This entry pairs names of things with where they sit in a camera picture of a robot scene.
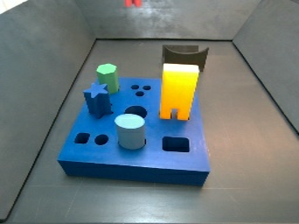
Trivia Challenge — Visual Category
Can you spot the red three prong block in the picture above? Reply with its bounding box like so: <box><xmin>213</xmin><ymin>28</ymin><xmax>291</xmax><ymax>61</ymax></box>
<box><xmin>124</xmin><ymin>0</ymin><xmax>143</xmax><ymax>7</ymax></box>

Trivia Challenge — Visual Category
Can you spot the blue foam peg board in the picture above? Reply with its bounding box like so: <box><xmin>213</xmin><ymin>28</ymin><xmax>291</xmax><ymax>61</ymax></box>
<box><xmin>58</xmin><ymin>78</ymin><xmax>211</xmax><ymax>186</ymax></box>

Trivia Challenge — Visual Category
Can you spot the light blue cylinder peg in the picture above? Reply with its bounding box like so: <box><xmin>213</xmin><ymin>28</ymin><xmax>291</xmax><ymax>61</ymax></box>
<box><xmin>115</xmin><ymin>114</ymin><xmax>146</xmax><ymax>150</ymax></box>

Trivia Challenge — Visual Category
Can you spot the yellow rectangular two-leg block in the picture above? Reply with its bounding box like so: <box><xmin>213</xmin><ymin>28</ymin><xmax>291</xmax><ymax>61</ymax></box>
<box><xmin>161</xmin><ymin>63</ymin><xmax>201</xmax><ymax>121</ymax></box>

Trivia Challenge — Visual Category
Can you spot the dark blue star peg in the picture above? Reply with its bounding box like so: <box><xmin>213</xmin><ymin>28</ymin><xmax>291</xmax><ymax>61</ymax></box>
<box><xmin>83</xmin><ymin>82</ymin><xmax>112</xmax><ymax>118</ymax></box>

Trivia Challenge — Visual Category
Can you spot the green octagonal peg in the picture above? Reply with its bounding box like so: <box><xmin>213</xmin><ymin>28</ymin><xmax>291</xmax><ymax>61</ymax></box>
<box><xmin>96</xmin><ymin>63</ymin><xmax>119</xmax><ymax>94</ymax></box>

